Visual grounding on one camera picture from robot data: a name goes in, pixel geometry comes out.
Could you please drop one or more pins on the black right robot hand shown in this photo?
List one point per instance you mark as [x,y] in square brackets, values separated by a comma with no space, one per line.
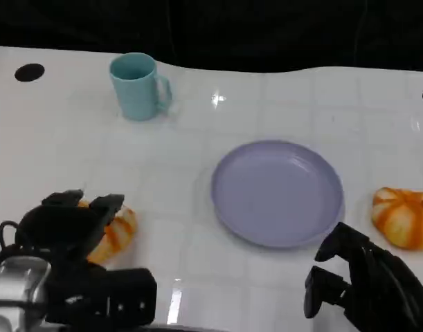
[384,297]

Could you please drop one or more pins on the lilac plate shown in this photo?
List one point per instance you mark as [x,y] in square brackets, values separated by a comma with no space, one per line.
[277,193]

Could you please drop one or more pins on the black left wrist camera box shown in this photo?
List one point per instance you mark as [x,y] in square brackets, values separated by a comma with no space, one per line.
[104,297]

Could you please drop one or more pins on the pale green mug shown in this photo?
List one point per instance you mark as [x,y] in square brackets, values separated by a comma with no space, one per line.
[136,93]

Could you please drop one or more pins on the orange and white bread roll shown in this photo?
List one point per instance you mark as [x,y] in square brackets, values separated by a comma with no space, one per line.
[119,235]
[405,218]

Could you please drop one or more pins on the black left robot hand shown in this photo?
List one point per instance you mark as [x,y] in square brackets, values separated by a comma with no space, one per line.
[59,228]

